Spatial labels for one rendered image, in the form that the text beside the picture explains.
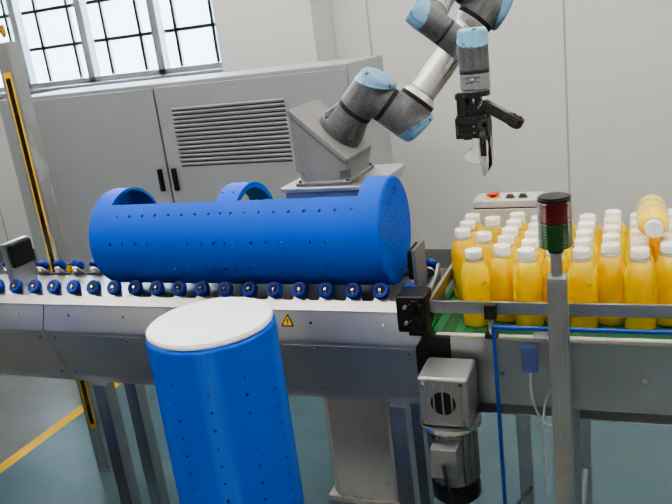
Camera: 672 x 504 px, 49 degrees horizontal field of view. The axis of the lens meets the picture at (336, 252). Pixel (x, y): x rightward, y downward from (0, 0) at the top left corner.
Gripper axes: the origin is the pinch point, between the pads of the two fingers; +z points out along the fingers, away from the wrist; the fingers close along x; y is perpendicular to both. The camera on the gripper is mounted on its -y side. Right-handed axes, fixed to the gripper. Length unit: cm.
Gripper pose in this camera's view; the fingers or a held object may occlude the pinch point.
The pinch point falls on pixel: (488, 168)
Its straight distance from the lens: 197.0
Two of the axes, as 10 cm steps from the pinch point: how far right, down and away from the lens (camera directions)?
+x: -3.5, 3.1, -8.9
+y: -9.3, 0.1, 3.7
